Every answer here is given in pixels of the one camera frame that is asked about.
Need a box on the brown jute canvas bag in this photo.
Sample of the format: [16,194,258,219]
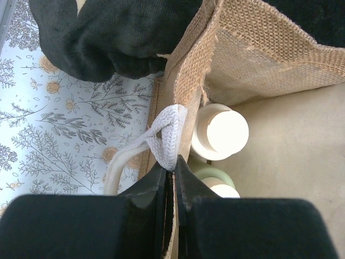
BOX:
[105,1,344,257]

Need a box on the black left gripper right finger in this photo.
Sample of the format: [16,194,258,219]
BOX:
[175,156,338,258]

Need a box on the green bottle wooden cap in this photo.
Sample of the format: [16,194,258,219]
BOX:
[194,167,240,198]

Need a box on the beige bottle wooden cap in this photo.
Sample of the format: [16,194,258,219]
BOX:
[191,104,249,161]

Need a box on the floral patterned table mat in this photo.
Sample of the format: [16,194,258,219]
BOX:
[1,1,155,212]

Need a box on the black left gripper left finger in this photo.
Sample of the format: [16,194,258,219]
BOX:
[1,165,165,258]

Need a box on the black floral blanket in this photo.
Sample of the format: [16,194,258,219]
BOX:
[29,1,344,100]

